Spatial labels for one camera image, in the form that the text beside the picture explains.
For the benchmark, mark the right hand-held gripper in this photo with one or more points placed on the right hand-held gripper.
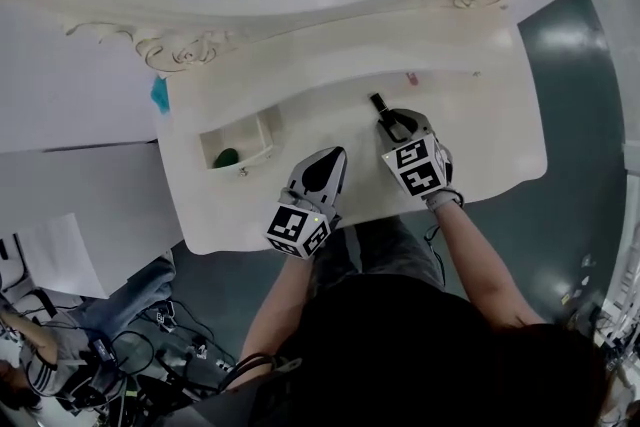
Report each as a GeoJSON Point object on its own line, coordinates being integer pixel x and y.
{"type": "Point", "coordinates": [420, 165]}

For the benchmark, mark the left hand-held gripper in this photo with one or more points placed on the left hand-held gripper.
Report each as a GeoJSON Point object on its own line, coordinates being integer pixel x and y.
{"type": "Point", "coordinates": [295, 227]}

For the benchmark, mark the black makeup tube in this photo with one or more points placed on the black makeup tube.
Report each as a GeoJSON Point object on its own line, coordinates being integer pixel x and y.
{"type": "Point", "coordinates": [377, 101]}

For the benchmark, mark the small pink makeup item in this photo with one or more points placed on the small pink makeup item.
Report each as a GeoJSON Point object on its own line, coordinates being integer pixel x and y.
{"type": "Point", "coordinates": [412, 78]}

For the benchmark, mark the white vanity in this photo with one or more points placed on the white vanity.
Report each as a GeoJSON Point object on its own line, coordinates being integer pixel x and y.
{"type": "Point", "coordinates": [465, 130]}

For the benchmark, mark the white vanity drawer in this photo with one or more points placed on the white vanity drawer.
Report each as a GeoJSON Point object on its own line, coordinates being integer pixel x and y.
{"type": "Point", "coordinates": [240, 137]}

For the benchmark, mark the green makeup sponge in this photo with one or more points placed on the green makeup sponge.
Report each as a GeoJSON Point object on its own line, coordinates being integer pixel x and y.
{"type": "Point", "coordinates": [227, 158]}

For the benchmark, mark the person's left forearm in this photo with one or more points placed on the person's left forearm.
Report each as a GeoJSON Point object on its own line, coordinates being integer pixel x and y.
{"type": "Point", "coordinates": [270, 305]}

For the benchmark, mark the person's right forearm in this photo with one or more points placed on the person's right forearm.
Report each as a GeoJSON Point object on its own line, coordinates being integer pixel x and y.
{"type": "Point", "coordinates": [480, 260]}

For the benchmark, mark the person's grey trousers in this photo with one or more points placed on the person's grey trousers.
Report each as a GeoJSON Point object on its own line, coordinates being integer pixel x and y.
{"type": "Point", "coordinates": [380, 250]}

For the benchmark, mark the blue cloth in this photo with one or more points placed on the blue cloth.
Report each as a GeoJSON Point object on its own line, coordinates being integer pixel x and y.
{"type": "Point", "coordinates": [161, 96]}

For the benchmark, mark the person's black shirt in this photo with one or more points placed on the person's black shirt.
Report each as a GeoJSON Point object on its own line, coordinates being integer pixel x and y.
{"type": "Point", "coordinates": [400, 355]}

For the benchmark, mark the white paper sheet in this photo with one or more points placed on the white paper sheet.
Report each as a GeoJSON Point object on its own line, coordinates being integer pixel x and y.
{"type": "Point", "coordinates": [60, 255]}

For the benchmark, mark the black electronic box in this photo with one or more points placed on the black electronic box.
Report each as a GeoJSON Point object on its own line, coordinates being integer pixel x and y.
{"type": "Point", "coordinates": [101, 348]}

